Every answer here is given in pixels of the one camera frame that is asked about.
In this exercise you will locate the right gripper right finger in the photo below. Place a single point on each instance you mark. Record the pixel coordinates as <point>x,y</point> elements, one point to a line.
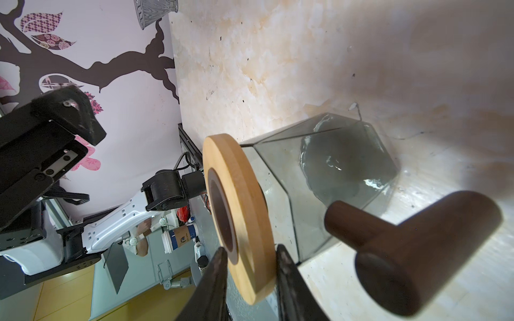
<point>295,300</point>

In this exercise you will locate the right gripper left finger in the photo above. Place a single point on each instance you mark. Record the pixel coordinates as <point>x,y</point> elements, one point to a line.
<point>208,302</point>

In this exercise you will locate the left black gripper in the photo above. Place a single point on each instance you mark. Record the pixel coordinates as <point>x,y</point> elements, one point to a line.
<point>38,146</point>

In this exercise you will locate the grey glass server with knob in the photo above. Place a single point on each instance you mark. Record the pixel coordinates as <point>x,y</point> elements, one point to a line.
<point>330,179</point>

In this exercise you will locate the grey ribbed glass dripper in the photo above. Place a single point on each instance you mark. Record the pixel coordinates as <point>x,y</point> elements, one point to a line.
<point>149,11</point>

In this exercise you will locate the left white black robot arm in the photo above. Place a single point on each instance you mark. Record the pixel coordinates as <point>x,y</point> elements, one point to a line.
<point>34,251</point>

